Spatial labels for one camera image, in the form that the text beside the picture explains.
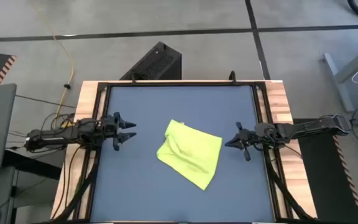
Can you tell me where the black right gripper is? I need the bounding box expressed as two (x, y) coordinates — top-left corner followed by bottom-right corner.
(224, 121), (258, 162)

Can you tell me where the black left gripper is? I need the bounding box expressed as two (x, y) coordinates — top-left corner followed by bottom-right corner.
(99, 112), (137, 152)

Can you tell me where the yellow-green terry towel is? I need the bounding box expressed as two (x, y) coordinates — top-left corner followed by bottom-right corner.
(156, 119), (223, 191)

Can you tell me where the blue-grey table mat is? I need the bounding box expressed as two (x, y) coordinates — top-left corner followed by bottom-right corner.
(90, 85), (275, 223)

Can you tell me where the black perforated computer tower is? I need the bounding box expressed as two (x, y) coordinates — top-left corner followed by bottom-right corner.
(119, 41), (183, 81)

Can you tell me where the grey metal desk leg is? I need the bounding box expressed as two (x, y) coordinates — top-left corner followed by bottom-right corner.
(323, 39), (358, 113)

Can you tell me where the yellow cable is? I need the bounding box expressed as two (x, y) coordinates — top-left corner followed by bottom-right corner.
(29, 0), (75, 129)

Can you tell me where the thin black cable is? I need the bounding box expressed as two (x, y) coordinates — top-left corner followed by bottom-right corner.
(14, 94), (77, 110)

